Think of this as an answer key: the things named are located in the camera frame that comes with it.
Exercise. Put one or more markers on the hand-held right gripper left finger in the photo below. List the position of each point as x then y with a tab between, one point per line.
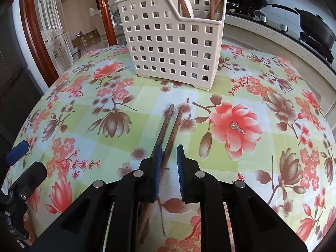
158	173

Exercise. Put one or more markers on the white hallway cabinets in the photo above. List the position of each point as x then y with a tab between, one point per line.
51	18

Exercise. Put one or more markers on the white perforated utensil basket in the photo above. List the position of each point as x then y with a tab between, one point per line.
170	44

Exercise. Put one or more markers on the white plastic spoon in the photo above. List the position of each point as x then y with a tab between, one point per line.
187	5

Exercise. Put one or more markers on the black lidded pot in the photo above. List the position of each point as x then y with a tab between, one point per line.
317	29

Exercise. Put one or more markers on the floral tablecloth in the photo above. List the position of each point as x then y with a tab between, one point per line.
236	136

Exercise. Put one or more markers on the cardboard boxes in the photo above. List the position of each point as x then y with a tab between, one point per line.
86	38

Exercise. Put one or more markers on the black glass gas stove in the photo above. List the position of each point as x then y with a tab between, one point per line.
288	27

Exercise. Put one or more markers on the white chair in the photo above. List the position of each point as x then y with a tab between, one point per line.
99	23

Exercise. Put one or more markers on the glass sliding door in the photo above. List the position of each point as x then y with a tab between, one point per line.
105	10

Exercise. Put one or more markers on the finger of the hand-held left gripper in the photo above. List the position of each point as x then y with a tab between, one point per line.
16	151
29	176

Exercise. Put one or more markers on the red wooden door frame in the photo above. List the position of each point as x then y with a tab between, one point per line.
34	39

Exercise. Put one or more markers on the white kitchen counter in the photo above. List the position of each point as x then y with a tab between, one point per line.
262	40

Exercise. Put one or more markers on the black frying pan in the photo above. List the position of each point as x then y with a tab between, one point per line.
246	1

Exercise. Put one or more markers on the dark refrigerator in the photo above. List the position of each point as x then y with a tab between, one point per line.
13	89

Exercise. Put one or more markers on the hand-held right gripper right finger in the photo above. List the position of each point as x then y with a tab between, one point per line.
180	173

